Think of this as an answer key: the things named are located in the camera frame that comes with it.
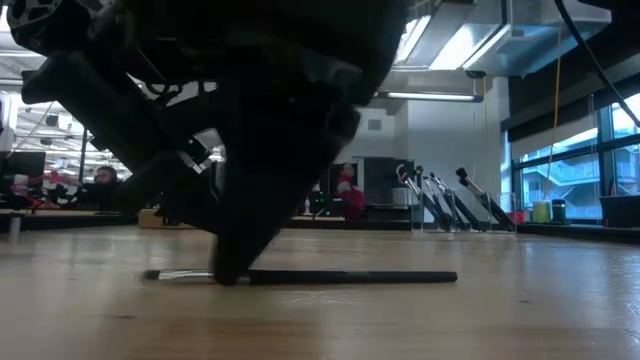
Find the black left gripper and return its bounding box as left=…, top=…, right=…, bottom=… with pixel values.
left=117, top=0, right=409, bottom=96

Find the thin black makeup brush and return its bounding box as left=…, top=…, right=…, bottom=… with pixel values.
left=422, top=173, right=455, bottom=233

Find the black room partition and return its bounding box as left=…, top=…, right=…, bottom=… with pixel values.
left=309, top=160, right=360, bottom=220

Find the person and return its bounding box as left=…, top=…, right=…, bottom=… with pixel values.
left=335, top=162, right=367, bottom=221
left=74, top=164, right=125, bottom=211

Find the black cabinet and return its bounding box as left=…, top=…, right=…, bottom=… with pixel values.
left=363, top=156, right=417, bottom=222

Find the long ceiling light fixture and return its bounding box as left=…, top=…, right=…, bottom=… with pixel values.
left=374, top=89, right=485, bottom=104

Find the white-tipped makeup brush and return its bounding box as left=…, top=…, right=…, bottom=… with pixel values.
left=395, top=163, right=452, bottom=233

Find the black computer monitor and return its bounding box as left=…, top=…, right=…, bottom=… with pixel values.
left=0, top=150, right=48, bottom=210

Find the clear acrylic organizer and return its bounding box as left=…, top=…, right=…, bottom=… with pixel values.
left=408, top=189, right=517, bottom=234

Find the light green cup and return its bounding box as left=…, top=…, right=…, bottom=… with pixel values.
left=531, top=199, right=553, bottom=225

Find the black bin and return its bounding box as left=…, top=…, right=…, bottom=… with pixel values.
left=598, top=194, right=640, bottom=230

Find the gray blurred post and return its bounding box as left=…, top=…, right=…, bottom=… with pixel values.
left=8, top=213, right=24, bottom=247

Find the yellow hanging cable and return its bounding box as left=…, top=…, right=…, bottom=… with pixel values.
left=542, top=29, right=563, bottom=202

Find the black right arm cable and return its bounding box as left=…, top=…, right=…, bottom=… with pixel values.
left=553, top=0, right=640, bottom=129

